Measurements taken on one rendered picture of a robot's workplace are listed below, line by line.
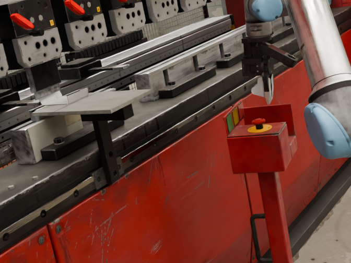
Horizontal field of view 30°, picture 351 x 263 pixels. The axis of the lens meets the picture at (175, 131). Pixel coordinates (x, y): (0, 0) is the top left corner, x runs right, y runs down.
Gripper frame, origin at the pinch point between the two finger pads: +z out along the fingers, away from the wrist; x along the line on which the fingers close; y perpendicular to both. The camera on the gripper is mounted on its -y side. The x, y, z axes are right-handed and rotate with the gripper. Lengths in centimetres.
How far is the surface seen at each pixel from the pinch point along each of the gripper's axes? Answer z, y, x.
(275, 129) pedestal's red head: 5.5, -3.5, 11.3
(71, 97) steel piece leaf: -14, 42, 45
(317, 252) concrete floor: 84, -1, -59
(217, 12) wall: 72, 252, -731
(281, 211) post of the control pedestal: 34.0, -2.7, 6.5
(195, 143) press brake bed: 13.6, 25.1, 2.6
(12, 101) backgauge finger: -11, 66, 37
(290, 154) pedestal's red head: 15.1, -6.4, 6.3
